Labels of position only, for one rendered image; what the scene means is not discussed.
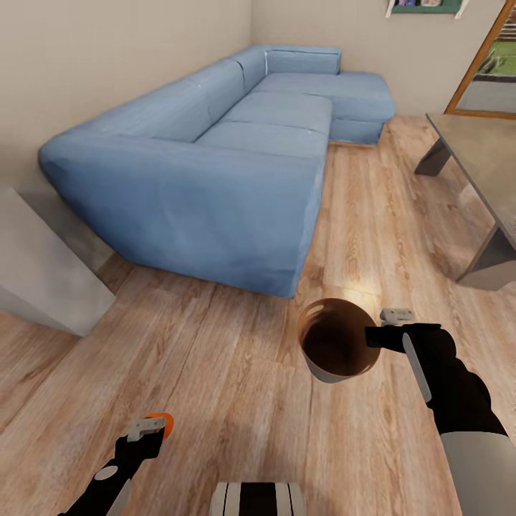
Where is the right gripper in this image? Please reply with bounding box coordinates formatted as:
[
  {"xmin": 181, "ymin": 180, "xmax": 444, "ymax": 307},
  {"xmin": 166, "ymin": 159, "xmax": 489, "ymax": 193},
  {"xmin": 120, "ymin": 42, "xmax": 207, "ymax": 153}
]
[{"xmin": 365, "ymin": 325, "xmax": 397, "ymax": 350}]

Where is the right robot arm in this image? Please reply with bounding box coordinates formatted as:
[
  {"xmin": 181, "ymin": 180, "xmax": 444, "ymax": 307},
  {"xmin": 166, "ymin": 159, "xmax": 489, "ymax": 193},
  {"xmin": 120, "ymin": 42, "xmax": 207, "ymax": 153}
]
[{"xmin": 365, "ymin": 308, "xmax": 516, "ymax": 516}]

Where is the trash can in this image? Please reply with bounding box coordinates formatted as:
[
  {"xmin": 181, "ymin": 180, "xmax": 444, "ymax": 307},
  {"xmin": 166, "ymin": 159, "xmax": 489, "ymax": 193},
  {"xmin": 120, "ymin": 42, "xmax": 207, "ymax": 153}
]
[{"xmin": 297, "ymin": 298, "xmax": 381, "ymax": 383}]

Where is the can of soda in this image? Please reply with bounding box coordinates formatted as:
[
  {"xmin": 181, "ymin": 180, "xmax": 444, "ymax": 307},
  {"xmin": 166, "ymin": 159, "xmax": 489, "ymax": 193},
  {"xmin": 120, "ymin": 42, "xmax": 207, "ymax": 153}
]
[{"xmin": 143, "ymin": 413, "xmax": 174, "ymax": 440}]

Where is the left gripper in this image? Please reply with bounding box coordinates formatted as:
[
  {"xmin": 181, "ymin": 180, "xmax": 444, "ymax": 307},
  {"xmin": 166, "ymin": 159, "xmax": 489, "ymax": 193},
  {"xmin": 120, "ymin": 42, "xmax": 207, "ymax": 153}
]
[{"xmin": 115, "ymin": 427, "xmax": 165, "ymax": 468}]

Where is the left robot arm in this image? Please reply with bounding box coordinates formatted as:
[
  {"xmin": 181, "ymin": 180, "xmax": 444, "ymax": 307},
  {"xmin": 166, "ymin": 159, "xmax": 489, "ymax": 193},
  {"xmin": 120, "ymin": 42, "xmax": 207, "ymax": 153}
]
[{"xmin": 58, "ymin": 417, "xmax": 167, "ymax": 516}]

